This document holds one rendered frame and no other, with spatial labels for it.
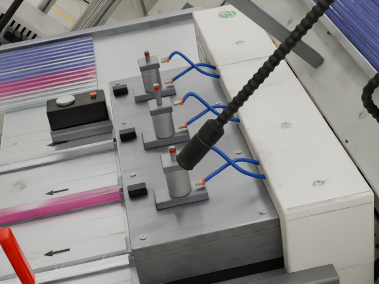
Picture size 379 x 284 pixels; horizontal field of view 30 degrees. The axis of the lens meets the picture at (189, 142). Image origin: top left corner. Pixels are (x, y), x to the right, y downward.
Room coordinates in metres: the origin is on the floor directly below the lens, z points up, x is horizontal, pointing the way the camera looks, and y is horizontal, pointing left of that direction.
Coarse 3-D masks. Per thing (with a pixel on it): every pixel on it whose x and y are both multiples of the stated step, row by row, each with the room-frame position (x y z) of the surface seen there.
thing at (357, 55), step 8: (304, 0) 0.89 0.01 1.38; (312, 0) 0.89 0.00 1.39; (328, 24) 0.82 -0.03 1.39; (336, 32) 0.79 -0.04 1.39; (344, 40) 0.77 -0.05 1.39; (352, 48) 0.75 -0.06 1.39; (352, 56) 0.74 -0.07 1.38; (360, 56) 0.73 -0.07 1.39; (360, 64) 0.72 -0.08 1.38; (368, 64) 0.71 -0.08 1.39; (368, 72) 0.71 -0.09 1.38; (376, 72) 0.70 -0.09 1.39
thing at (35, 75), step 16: (32, 48) 1.09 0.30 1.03; (48, 48) 1.08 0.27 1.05; (64, 48) 1.08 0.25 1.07; (80, 48) 1.08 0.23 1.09; (0, 64) 1.04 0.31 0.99; (16, 64) 1.03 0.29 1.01; (32, 64) 1.03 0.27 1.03; (48, 64) 1.03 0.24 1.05; (64, 64) 1.02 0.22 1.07; (80, 64) 1.02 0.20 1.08; (0, 80) 0.99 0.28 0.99; (16, 80) 0.98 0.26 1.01; (32, 80) 0.98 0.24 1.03; (48, 80) 0.98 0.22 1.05; (64, 80) 0.97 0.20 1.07; (80, 80) 0.97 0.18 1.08; (96, 80) 0.97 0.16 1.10; (0, 96) 0.94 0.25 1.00; (16, 96) 0.93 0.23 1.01; (32, 96) 0.93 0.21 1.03; (48, 96) 0.93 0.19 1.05; (0, 112) 0.91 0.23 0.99
